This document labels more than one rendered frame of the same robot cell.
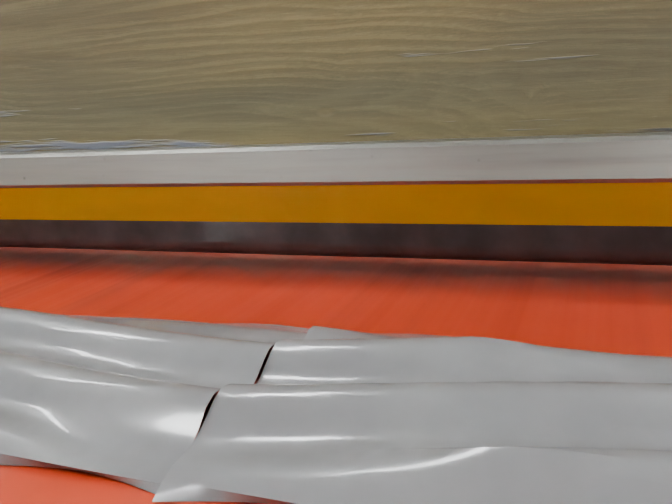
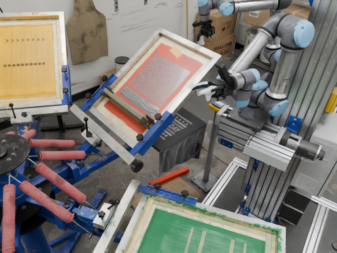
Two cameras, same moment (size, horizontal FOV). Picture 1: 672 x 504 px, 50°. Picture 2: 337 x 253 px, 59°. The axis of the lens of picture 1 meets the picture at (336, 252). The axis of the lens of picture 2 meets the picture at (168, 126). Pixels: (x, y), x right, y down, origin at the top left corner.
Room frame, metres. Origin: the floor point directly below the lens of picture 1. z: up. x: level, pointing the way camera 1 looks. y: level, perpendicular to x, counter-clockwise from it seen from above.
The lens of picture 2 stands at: (1.58, 0.70, 2.37)
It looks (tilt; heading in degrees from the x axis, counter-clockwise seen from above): 39 degrees down; 197
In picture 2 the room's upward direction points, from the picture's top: 3 degrees clockwise
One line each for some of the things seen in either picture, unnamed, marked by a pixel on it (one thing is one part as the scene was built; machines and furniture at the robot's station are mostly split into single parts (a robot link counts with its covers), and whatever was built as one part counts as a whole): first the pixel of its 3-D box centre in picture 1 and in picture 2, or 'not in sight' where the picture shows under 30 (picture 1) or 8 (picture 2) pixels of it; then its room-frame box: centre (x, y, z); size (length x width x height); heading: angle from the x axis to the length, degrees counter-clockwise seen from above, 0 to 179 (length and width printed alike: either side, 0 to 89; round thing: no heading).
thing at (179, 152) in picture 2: not in sight; (179, 150); (-0.04, 0.30, 0.79); 0.46 x 0.09 x 0.33; 152
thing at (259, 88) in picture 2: not in sight; (256, 92); (-0.04, 0.74, 1.42); 0.13 x 0.12 x 0.14; 51
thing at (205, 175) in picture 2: not in sight; (211, 146); (-0.52, 0.48, 0.48); 0.22 x 0.22 x 0.96; 62
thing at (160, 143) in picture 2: not in sight; (164, 122); (-0.13, 0.14, 0.95); 0.48 x 0.44 x 0.01; 152
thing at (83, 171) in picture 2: not in sight; (111, 156); (0.30, -0.09, 0.89); 1.24 x 0.06 x 0.06; 152
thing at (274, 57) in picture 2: not in sight; (281, 61); (-0.53, 0.86, 1.42); 0.13 x 0.12 x 0.14; 28
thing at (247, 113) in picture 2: not in sight; (251, 107); (-0.04, 0.73, 1.31); 0.15 x 0.15 x 0.10
